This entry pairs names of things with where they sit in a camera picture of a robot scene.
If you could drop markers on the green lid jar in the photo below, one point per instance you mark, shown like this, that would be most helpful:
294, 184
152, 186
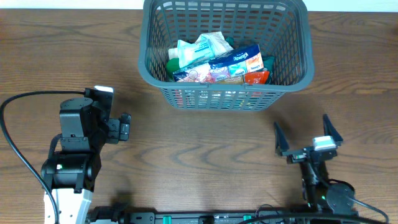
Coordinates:
172, 66

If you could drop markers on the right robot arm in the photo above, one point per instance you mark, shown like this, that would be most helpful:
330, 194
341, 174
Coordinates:
321, 193

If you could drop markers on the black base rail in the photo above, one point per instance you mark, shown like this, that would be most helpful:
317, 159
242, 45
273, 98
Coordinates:
120, 214

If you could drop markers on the grey plastic basket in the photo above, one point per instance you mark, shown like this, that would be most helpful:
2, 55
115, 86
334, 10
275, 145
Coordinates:
279, 27

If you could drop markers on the teal small sachet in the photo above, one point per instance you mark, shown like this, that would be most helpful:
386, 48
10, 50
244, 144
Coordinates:
188, 53

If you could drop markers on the green Nescafe bag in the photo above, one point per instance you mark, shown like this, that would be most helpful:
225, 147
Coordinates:
267, 62

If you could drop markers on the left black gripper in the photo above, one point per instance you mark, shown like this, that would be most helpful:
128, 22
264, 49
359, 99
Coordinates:
120, 127

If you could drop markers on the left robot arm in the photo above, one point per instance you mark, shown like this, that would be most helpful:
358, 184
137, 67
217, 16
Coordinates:
74, 159

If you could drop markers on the Kleenex tissue multipack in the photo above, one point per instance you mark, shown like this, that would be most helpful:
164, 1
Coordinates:
234, 63

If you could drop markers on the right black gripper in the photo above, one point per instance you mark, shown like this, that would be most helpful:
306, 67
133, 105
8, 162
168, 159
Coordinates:
283, 148

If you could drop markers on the orange biscuit packet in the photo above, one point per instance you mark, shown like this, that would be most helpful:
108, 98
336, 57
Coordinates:
249, 78

